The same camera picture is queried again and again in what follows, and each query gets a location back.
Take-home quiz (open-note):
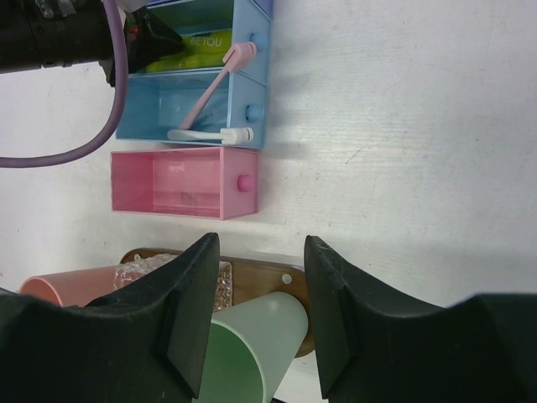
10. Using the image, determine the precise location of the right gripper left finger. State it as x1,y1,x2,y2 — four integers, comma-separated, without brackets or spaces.
1,233,220,402

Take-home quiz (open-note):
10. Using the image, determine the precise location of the green plastic cup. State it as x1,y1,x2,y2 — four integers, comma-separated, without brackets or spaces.
196,292,309,403

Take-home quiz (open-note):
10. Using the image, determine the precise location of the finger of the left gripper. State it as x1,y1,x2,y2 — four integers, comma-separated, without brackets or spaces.
125,8,185,74

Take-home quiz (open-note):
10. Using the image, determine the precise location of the light blue toothbrush bin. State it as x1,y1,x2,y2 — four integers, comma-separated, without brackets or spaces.
116,69,268,149

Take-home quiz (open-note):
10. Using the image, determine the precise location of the yellow-green toothpaste tube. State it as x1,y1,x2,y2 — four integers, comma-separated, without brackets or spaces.
145,29,232,73

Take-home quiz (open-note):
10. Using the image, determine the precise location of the clear textured plastic box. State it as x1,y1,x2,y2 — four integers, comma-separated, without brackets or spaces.
113,252,233,313

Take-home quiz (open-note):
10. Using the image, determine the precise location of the pink toothbrush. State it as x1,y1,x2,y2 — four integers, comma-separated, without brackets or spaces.
180,41,258,129

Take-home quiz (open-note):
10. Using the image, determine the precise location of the pink bin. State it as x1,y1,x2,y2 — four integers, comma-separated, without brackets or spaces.
111,147,259,220

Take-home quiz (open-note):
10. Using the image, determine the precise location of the dark blue bin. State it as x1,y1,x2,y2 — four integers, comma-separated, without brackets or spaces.
149,0,274,19

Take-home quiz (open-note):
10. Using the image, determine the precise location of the pink plastic cup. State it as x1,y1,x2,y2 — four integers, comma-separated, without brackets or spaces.
18,266,117,307

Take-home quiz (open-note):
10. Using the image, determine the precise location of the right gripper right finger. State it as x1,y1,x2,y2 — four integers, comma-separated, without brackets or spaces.
304,236,536,402

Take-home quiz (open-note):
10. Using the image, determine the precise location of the white toothbrush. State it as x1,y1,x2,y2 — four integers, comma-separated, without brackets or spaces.
167,128,254,145

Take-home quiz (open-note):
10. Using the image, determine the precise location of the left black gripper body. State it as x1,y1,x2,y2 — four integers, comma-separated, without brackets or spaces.
1,1,126,86

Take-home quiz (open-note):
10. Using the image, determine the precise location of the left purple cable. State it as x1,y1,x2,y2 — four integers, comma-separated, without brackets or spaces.
0,0,130,170

